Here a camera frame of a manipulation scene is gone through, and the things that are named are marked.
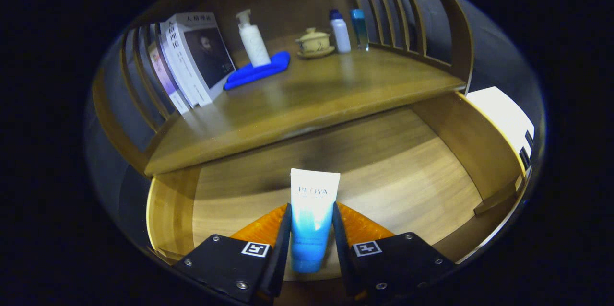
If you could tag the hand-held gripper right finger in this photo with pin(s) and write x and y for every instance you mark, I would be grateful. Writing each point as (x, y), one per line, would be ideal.
(341, 248)

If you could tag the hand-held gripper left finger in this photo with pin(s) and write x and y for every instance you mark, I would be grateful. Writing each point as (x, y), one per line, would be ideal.
(283, 248)

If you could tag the white and blue tube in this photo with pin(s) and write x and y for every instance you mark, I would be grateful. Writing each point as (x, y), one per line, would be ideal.
(312, 200)

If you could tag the wooden drawer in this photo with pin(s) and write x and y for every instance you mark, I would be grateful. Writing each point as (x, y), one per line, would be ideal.
(383, 176)

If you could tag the wooden countertop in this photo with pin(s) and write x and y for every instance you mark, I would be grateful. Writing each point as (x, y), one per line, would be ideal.
(312, 100)

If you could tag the wooden cabinet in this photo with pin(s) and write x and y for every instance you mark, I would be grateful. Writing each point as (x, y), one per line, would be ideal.
(288, 4)

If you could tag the blue folded cloth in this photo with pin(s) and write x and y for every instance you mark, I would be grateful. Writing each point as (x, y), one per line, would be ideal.
(254, 73)

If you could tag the yellow saucer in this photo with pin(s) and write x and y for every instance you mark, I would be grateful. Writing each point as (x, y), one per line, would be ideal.
(316, 54)

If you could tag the white book with portrait cover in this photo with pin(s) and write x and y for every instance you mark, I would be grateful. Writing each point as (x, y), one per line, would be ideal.
(206, 56)

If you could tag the white and grey case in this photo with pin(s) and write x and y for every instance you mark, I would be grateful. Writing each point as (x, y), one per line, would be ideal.
(499, 114)

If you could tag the purple book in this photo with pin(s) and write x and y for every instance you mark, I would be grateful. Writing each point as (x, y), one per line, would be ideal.
(165, 78)

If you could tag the thin white book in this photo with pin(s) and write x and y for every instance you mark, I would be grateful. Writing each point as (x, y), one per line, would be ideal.
(178, 68)

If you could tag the white pump bottle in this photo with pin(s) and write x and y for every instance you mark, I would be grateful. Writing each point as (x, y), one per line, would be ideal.
(254, 42)

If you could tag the yellow lidded teacup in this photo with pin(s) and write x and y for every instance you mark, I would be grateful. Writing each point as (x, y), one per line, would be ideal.
(314, 41)

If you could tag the white bottle with blue cap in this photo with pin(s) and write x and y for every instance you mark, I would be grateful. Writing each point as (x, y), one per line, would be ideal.
(340, 35)

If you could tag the teal bottle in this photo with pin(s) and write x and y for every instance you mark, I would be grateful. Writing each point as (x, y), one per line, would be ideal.
(360, 30)

